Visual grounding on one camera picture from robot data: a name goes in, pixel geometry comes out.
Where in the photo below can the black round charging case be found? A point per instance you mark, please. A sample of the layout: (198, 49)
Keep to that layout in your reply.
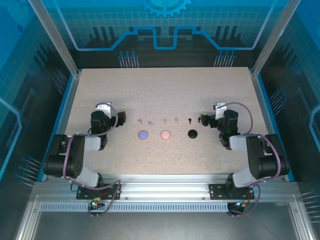
(192, 133)

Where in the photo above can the purple round charging case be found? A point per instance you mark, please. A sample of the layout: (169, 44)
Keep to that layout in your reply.
(143, 134)

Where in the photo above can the pink round charging case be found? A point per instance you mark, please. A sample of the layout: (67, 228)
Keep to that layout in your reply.
(165, 135)

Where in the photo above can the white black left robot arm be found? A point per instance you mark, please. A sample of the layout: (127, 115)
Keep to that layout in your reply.
(75, 155)

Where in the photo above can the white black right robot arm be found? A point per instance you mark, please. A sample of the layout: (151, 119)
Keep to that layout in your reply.
(252, 155)

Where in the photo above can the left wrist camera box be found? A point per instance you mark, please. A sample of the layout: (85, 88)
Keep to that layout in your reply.
(105, 107)

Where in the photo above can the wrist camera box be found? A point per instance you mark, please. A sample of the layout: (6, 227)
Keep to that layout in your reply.
(105, 107)
(221, 107)

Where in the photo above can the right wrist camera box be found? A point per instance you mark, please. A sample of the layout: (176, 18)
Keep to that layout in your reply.
(221, 107)

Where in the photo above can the aluminium table side rail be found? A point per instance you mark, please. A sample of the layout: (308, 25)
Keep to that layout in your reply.
(263, 105)
(68, 105)

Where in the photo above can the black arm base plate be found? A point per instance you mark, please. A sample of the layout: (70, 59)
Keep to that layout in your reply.
(216, 192)
(82, 193)

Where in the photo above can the aluminium front rail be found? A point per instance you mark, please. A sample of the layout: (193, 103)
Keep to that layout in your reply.
(165, 185)

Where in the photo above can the aluminium frame post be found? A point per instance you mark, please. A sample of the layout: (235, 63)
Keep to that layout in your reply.
(273, 37)
(58, 37)

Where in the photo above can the aluminium lower frame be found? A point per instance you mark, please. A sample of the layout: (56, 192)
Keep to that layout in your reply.
(160, 225)

